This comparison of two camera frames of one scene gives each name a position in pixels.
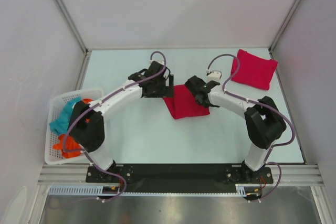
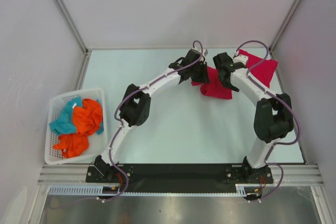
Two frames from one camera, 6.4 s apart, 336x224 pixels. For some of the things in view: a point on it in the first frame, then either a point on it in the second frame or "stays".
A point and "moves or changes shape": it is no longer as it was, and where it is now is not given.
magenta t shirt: [254, 71] stays
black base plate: [179, 175] stays
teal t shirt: [60, 126] stays
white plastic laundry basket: [53, 156] stays
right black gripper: [212, 105] -> [231, 87]
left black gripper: [161, 94] -> [204, 77]
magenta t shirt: [184, 103] moves or changes shape
